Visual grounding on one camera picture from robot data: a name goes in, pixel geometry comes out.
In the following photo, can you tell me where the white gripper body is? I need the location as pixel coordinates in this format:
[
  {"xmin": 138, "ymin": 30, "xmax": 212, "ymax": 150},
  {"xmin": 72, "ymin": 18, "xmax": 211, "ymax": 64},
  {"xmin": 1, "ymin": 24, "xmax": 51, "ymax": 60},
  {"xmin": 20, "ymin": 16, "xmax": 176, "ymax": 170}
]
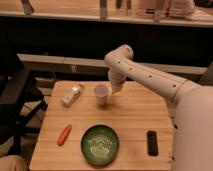
[{"xmin": 108, "ymin": 70, "xmax": 126, "ymax": 93}]

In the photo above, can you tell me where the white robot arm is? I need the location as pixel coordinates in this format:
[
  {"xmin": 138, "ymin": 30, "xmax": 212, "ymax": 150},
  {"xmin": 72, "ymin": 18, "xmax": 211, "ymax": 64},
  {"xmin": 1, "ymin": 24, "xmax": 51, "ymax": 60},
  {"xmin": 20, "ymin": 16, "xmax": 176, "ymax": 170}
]
[{"xmin": 104, "ymin": 45, "xmax": 213, "ymax": 171}]

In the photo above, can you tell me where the wooden table board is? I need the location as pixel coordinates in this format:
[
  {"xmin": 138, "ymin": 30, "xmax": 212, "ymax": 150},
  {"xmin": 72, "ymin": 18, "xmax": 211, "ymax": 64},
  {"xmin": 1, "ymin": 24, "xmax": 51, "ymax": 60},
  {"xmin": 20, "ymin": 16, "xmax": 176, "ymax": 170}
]
[{"xmin": 29, "ymin": 80, "xmax": 178, "ymax": 171}]

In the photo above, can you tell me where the green plate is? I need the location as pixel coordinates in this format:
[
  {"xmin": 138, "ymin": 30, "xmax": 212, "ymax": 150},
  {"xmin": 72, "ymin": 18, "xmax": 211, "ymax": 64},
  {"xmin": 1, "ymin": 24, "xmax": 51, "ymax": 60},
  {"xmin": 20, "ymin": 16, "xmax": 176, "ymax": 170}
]
[{"xmin": 81, "ymin": 125, "xmax": 120, "ymax": 166}]

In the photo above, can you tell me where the black remote control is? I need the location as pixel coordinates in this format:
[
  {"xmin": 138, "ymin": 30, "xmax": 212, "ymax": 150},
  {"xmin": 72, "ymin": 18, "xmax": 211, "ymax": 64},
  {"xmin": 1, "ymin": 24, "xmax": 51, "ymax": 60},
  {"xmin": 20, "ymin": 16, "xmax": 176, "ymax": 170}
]
[{"xmin": 147, "ymin": 131, "xmax": 159, "ymax": 156}]

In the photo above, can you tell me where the orange carrot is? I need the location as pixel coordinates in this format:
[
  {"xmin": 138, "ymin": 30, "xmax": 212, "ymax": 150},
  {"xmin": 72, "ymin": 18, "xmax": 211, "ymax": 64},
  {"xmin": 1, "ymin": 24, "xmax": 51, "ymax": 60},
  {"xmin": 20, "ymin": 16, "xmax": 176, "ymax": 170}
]
[{"xmin": 57, "ymin": 124, "xmax": 72, "ymax": 146}]

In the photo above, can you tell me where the black office chair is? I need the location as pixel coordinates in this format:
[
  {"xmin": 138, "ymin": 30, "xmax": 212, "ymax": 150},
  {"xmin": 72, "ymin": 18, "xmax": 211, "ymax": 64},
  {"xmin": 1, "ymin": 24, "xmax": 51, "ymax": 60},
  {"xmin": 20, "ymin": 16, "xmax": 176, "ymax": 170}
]
[{"xmin": 0, "ymin": 55, "xmax": 47, "ymax": 155}]

